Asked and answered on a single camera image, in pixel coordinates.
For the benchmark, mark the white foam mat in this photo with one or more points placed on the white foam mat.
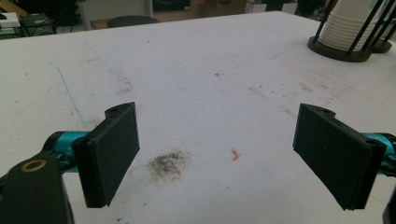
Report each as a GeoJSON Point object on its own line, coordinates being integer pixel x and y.
{"type": "Point", "coordinates": [199, 93]}

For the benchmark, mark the stack of white paper cups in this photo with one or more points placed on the stack of white paper cups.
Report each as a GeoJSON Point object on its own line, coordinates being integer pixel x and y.
{"type": "Point", "coordinates": [342, 31]}

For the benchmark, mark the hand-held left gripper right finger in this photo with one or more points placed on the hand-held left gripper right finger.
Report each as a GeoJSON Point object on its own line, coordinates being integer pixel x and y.
{"type": "Point", "coordinates": [336, 152]}

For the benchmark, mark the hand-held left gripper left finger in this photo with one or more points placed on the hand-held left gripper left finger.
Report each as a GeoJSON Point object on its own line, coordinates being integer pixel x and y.
{"type": "Point", "coordinates": [107, 155]}

